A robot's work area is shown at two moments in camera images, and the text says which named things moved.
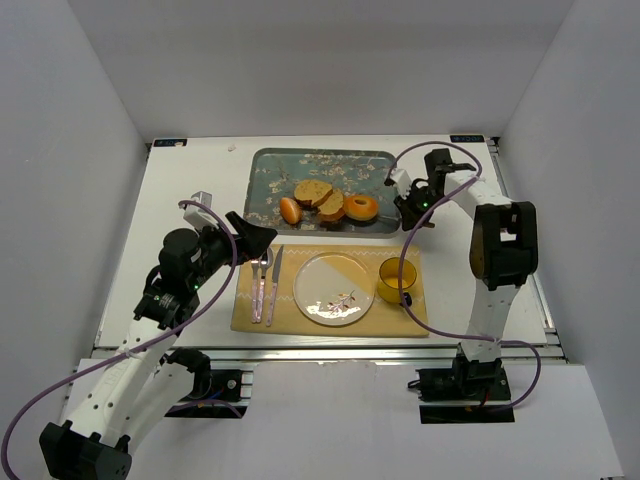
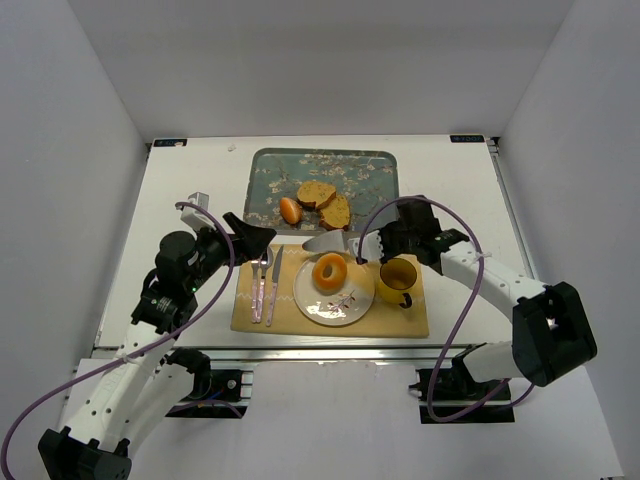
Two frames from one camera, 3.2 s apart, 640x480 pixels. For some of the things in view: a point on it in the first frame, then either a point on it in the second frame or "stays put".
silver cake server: (390, 215) -> (329, 241)
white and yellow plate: (334, 288) stays put
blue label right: (466, 138) stays put
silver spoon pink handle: (263, 265) stays put
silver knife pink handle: (275, 272) stays put
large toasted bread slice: (311, 193) stays put
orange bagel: (361, 212) -> (331, 285)
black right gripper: (413, 209) -> (391, 240)
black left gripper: (239, 236) stays put
